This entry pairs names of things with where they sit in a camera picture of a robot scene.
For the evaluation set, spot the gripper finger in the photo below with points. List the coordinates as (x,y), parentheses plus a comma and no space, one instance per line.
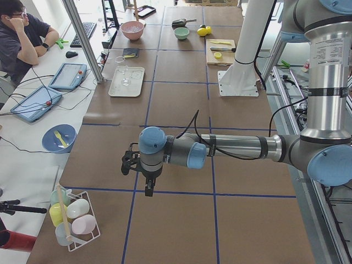
(152,185)
(148,187)

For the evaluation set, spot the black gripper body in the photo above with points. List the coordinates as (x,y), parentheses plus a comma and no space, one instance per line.
(150,176)

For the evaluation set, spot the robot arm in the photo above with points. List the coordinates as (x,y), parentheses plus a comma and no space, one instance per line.
(322,150)

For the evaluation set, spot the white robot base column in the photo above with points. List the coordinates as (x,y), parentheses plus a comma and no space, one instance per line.
(240,78)

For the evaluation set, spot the blue bowl with fork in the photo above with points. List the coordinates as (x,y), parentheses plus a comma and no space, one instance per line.
(59,139)

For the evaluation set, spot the green bowl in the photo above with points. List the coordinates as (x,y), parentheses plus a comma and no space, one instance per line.
(181,33)

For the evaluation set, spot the pink bowl with ice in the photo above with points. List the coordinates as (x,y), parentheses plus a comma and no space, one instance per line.
(132,30)

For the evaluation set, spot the metal ice scoop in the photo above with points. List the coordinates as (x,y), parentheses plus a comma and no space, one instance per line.
(182,22)

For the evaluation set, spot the cream bear tray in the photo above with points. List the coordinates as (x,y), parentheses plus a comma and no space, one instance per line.
(136,75)

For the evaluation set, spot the wine glass on tray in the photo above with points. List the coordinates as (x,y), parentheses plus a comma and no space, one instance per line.
(122,68)

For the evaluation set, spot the grey folded cloth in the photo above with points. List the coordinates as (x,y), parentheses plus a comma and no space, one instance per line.
(130,52)

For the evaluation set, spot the blue teach pendant far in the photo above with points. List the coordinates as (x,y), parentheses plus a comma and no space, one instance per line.
(68,76)

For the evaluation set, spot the blue teach pendant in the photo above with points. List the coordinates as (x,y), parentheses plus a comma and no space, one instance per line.
(36,104)
(68,76)

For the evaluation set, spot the half lemon slice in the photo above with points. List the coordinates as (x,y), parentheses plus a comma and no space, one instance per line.
(217,55)

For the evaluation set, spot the wooden cutting board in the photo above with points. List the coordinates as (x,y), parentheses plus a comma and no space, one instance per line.
(227,57)

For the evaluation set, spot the blue teach pendant near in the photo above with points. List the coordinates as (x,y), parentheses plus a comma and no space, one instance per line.
(36,104)

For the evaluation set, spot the black computer mouse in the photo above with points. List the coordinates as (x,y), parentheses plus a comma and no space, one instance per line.
(71,54)

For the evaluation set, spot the yellow lemon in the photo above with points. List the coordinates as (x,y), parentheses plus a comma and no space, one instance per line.
(208,30)
(202,32)

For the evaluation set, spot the yellow plastic knife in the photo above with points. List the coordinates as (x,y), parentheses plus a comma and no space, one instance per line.
(221,42)

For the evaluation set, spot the person in dark shirt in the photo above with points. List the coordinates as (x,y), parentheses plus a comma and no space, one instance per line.
(24,39)

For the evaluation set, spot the white wire cup rack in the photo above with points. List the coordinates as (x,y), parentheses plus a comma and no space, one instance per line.
(73,218)

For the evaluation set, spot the steel knife handle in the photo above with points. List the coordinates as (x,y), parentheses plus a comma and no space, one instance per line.
(220,49)

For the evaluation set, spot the aluminium frame post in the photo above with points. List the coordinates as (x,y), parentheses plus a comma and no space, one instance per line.
(85,43)

